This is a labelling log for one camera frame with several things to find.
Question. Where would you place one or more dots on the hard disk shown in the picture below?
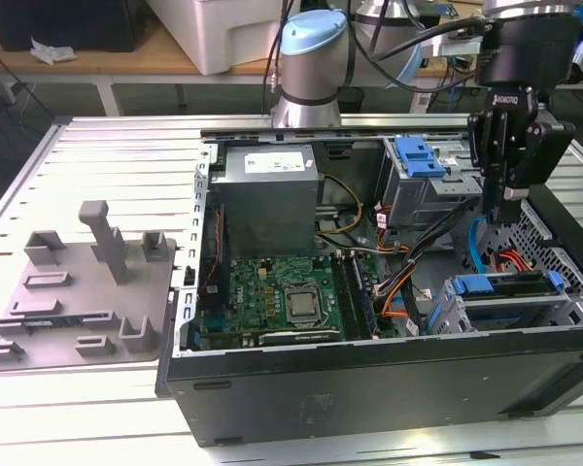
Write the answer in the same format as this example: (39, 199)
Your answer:
(476, 285)

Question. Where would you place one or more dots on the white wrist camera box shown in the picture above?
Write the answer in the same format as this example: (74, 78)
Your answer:
(456, 46)

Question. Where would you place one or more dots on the green motherboard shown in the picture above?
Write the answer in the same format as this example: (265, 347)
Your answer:
(252, 291)

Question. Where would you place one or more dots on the black RAM slot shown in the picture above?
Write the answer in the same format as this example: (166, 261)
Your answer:
(342, 296)

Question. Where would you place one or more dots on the grey power supply unit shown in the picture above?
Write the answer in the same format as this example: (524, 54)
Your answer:
(267, 209)

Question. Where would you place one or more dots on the wooden desk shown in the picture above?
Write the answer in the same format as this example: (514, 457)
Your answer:
(126, 60)

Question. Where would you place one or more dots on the crumpled white paper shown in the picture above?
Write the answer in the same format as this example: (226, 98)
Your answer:
(53, 51)

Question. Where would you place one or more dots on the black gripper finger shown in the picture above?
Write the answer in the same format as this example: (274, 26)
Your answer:
(486, 145)
(546, 150)

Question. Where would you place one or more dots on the white plastic box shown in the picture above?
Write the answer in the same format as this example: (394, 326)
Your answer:
(214, 34)

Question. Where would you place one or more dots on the grey metal disk bay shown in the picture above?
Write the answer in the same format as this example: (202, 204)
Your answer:
(515, 302)

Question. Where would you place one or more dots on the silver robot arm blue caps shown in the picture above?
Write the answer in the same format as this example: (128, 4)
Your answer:
(311, 63)

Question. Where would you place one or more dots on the grey parts rack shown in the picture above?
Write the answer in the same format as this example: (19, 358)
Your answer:
(78, 301)

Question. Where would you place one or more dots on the RAM stick with blue label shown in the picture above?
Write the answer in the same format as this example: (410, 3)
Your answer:
(53, 320)

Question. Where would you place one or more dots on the black graphics card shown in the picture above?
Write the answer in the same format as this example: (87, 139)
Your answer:
(301, 336)

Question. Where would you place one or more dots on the silver CPU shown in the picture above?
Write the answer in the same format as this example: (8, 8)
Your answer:
(302, 305)

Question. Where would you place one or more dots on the blue plastic drive latch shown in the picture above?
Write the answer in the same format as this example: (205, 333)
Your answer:
(420, 157)

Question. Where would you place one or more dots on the grey metal drive cage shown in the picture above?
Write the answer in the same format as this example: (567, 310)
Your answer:
(418, 204)

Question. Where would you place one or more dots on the black PC case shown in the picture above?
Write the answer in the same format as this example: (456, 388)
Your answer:
(369, 398)

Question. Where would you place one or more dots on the large black box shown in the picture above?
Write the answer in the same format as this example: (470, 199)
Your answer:
(78, 24)

